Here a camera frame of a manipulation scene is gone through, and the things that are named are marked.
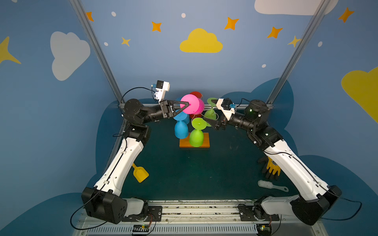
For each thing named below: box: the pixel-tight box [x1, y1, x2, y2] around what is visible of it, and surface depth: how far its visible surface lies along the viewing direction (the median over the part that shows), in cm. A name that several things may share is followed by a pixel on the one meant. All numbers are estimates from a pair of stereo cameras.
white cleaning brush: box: [257, 179, 289, 193], surface depth 85 cm
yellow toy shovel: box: [131, 162, 150, 183], surface depth 88 cm
